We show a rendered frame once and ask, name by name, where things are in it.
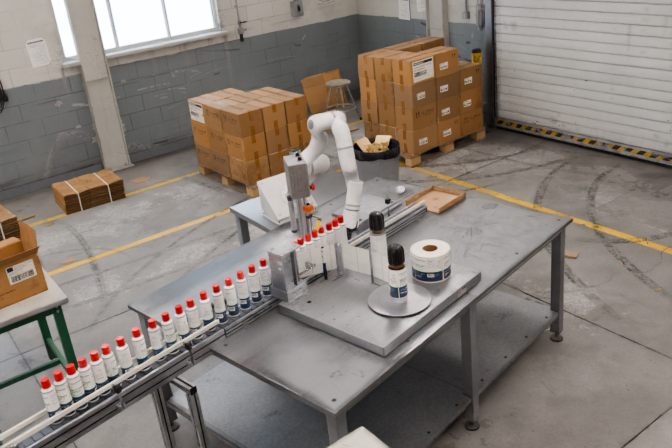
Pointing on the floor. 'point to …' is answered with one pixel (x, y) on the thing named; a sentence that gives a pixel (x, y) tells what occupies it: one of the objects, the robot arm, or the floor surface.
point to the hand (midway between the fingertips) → (348, 236)
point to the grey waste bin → (378, 169)
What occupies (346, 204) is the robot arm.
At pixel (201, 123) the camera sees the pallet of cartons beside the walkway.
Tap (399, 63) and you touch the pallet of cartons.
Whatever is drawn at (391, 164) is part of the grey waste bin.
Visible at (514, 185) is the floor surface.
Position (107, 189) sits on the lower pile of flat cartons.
